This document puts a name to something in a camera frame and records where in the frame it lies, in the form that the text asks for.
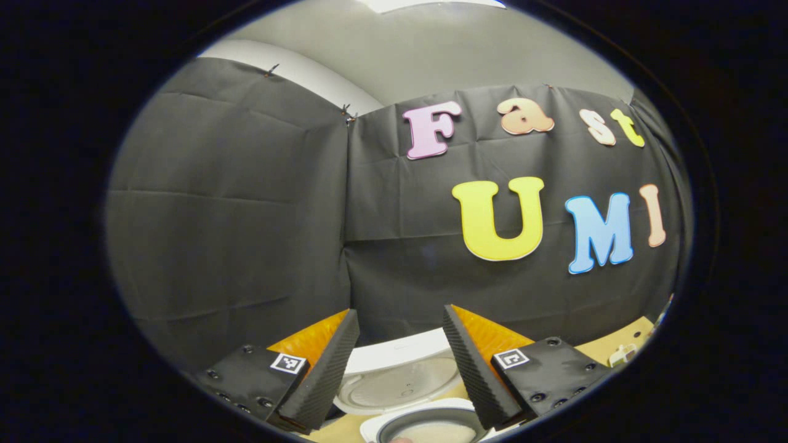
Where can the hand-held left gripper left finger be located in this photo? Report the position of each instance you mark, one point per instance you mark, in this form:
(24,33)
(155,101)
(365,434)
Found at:
(329,375)

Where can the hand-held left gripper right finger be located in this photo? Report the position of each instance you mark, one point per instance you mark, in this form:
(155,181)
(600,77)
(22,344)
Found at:
(471,375)

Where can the white rice cooker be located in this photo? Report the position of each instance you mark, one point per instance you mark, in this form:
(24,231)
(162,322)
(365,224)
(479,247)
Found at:
(400,378)

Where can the white divided bean dish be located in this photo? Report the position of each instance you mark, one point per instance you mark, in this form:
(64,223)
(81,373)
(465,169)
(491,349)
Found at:
(622,355)

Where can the black backdrop cloth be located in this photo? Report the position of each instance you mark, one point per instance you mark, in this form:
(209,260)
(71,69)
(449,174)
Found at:
(246,215)

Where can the ceiling light panel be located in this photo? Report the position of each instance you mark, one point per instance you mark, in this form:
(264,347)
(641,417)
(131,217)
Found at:
(431,5)

